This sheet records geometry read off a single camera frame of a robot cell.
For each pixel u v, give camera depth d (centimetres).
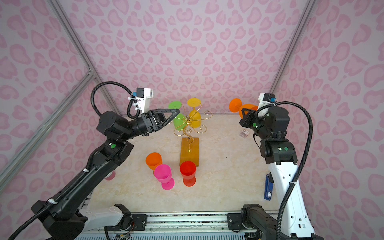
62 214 38
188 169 78
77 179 41
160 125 47
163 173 81
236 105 76
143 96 46
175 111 46
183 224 74
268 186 82
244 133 107
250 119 55
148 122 45
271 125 44
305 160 41
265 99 53
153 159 80
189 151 98
